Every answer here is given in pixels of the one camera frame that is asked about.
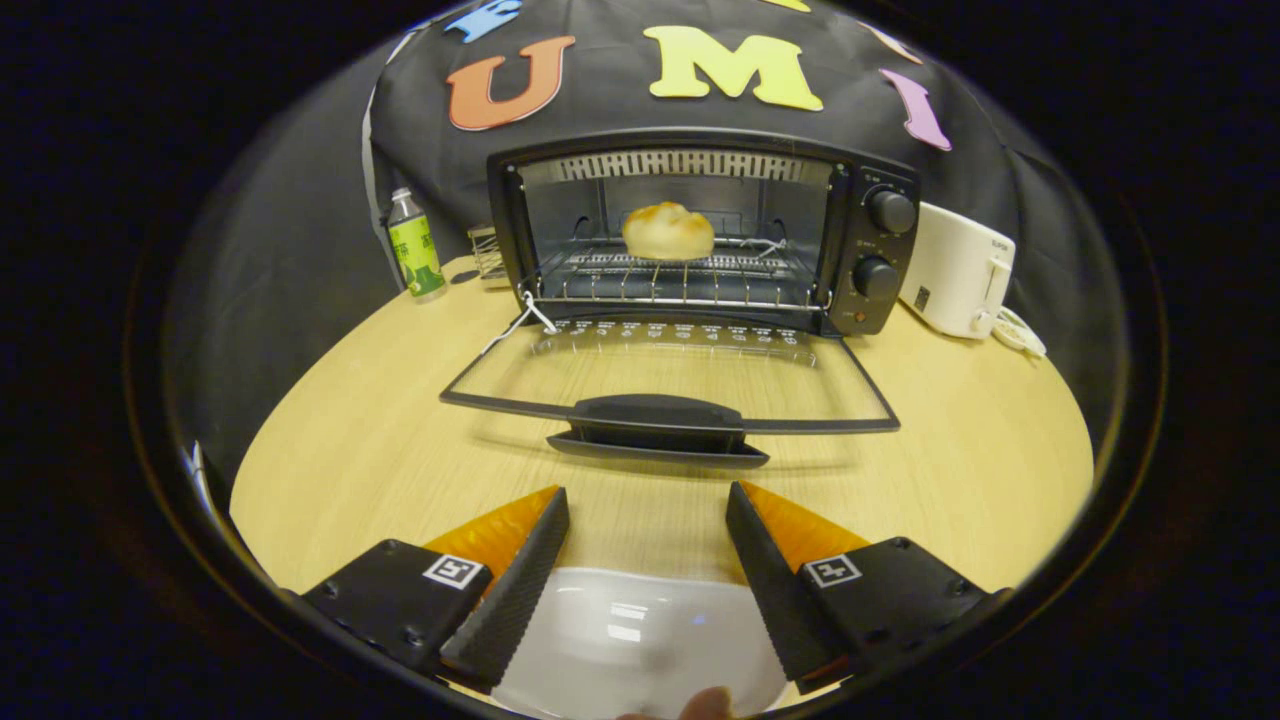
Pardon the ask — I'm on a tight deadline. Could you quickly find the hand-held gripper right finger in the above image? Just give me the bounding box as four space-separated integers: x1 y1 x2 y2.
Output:
726 480 1011 696

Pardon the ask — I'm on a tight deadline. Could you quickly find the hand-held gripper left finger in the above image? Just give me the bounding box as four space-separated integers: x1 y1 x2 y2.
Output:
300 485 571 691

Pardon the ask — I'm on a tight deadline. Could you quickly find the black toaster oven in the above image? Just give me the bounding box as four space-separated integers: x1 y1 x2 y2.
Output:
440 127 921 469

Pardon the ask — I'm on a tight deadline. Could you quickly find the round golden bread bun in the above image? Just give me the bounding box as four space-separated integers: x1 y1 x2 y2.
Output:
622 201 716 262

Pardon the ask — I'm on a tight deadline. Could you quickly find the white pop-up toaster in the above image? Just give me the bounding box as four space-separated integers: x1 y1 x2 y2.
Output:
898 202 1017 340

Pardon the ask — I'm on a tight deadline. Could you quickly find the white square plate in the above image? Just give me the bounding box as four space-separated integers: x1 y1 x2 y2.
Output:
490 567 791 720

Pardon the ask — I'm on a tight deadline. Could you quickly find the green label plastic bottle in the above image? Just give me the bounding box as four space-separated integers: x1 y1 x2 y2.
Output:
386 187 447 301

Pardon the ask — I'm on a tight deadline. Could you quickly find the small white green gadget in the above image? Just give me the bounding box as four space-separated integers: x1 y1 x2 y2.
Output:
992 306 1048 358

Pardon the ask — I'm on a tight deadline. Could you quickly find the black backdrop cloth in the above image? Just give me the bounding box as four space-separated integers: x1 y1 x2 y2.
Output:
160 0 1131 481

